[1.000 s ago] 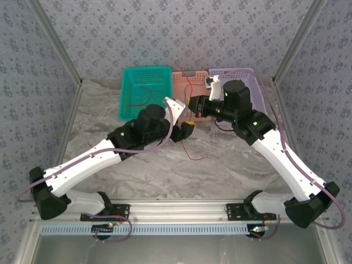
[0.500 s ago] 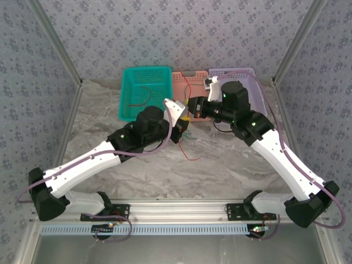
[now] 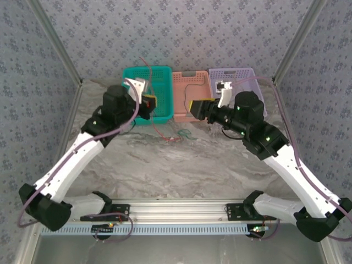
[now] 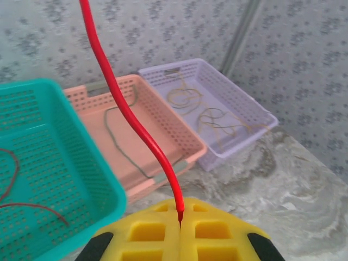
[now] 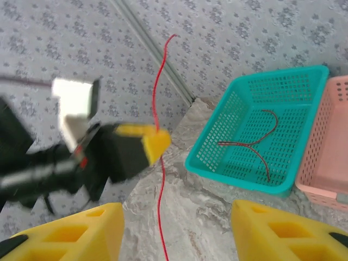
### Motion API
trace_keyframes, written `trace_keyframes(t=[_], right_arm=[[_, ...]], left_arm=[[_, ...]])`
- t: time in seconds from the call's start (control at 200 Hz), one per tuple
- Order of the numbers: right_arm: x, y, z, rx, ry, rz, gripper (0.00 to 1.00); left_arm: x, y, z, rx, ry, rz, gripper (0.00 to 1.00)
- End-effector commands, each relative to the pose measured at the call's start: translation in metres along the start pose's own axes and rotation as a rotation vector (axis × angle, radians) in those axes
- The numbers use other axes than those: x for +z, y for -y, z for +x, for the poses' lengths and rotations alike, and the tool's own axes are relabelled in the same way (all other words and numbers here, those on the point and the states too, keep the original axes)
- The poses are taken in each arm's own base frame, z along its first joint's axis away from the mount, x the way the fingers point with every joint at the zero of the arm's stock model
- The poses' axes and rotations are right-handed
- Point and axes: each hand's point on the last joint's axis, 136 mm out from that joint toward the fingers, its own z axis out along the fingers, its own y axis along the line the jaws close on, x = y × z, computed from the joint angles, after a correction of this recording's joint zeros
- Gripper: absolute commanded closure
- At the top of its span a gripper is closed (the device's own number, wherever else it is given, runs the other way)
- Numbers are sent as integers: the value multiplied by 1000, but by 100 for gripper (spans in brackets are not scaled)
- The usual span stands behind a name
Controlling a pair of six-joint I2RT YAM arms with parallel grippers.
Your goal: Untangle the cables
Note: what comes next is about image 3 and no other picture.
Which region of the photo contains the green cable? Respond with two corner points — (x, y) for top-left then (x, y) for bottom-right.
(183, 78), (209, 114)

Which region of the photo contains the tangle of coloured wires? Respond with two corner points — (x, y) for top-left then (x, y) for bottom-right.
(177, 128), (198, 141)

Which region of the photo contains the pink plastic basket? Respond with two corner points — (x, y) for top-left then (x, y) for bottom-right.
(172, 70), (215, 123)

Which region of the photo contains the teal plastic basket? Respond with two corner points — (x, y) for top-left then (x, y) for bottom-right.
(118, 65), (174, 127)

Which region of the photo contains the purple plastic basket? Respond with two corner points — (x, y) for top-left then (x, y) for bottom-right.
(208, 67), (268, 118)

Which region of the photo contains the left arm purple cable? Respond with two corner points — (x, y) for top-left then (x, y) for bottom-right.
(16, 79), (140, 244)

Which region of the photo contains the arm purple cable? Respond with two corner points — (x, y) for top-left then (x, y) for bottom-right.
(16, 79), (140, 244)
(230, 76), (352, 243)

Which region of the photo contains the left gripper thin black wire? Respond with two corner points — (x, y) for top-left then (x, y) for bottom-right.
(120, 120), (137, 135)

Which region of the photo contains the gripper thin black wire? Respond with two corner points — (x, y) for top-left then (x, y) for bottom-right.
(221, 128), (245, 140)
(120, 120), (137, 135)

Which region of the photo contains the right gripper thin black wire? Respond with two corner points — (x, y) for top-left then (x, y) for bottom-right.
(221, 128), (245, 140)

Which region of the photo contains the aluminium table edge rail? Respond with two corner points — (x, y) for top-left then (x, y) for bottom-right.
(51, 79), (85, 177)
(271, 77), (303, 155)

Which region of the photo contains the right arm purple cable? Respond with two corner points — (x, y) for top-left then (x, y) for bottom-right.
(230, 76), (352, 243)

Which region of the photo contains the aluminium frame post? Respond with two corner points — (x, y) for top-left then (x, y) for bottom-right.
(271, 0), (330, 86)
(27, 0), (84, 86)

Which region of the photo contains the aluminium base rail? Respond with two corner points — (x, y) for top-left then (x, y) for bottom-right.
(71, 198), (278, 223)

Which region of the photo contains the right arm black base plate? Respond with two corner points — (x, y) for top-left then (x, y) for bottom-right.
(225, 202), (250, 222)

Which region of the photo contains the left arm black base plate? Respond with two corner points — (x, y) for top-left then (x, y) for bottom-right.
(109, 203), (130, 222)

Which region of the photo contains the slotted white cable duct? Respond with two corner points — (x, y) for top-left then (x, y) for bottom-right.
(41, 223), (266, 237)

